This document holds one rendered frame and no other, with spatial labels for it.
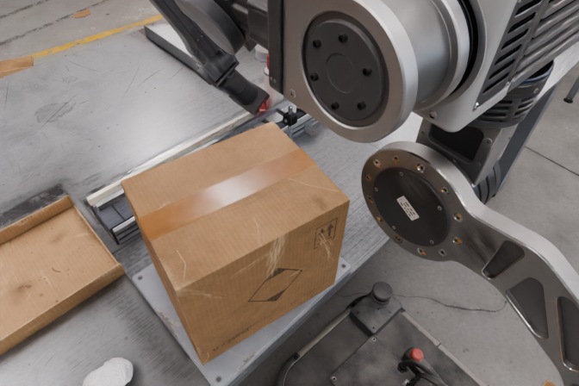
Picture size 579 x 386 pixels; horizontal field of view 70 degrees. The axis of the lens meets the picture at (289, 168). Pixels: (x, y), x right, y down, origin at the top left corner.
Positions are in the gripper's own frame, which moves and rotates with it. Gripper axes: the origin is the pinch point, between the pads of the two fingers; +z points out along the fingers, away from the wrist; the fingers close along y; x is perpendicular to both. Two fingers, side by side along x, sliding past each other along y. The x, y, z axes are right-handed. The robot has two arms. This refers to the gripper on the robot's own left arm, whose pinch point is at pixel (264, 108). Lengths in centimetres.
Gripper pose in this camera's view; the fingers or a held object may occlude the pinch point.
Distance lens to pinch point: 115.1
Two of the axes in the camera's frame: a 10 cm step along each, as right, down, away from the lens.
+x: -5.9, 8.1, 0.4
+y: -6.9, -5.3, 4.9
